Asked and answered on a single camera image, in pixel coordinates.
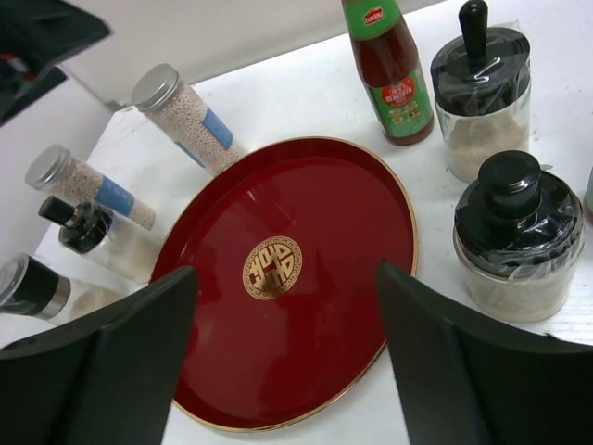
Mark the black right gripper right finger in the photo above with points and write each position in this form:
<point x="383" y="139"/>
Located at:
<point x="465" y="378"/>

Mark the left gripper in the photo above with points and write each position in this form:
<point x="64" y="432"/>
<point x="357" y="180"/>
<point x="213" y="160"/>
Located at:
<point x="37" y="36"/>

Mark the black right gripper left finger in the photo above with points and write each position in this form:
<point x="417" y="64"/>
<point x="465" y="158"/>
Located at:
<point x="108" y="377"/>

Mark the white bead jar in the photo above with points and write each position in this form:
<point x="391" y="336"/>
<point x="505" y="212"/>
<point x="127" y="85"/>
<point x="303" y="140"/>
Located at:
<point x="57" y="172"/>
<point x="181" y="114"/>

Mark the black-top grinder bottle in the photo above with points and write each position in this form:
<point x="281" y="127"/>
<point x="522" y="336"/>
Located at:
<point x="30" y="288"/>

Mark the small black-capped powder bottle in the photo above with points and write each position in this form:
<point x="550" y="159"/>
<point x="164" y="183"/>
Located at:
<point x="105" y="237"/>

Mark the near black-lid seasoning jar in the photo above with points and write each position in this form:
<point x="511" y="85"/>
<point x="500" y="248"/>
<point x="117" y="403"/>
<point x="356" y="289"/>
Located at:
<point x="519" y="232"/>

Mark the black-lid seasoning jar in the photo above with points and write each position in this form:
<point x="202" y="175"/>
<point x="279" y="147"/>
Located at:
<point x="519" y="232"/>
<point x="482" y="86"/>

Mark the red round tray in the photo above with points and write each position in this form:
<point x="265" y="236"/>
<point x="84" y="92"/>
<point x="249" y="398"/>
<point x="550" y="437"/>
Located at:
<point x="286" y="244"/>

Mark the right green-label sauce bottle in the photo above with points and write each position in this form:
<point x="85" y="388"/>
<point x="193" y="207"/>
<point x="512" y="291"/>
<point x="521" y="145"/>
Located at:
<point x="588" y="198"/>

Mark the green-label sauce bottle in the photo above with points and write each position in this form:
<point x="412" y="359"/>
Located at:
<point x="390" y="69"/>
<point x="588" y="198"/>

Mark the far black-lid seasoning jar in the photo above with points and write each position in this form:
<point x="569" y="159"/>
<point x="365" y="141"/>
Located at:
<point x="482" y="86"/>

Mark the left green-label sauce bottle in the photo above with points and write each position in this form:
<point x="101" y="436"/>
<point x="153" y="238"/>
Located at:
<point x="390" y="69"/>

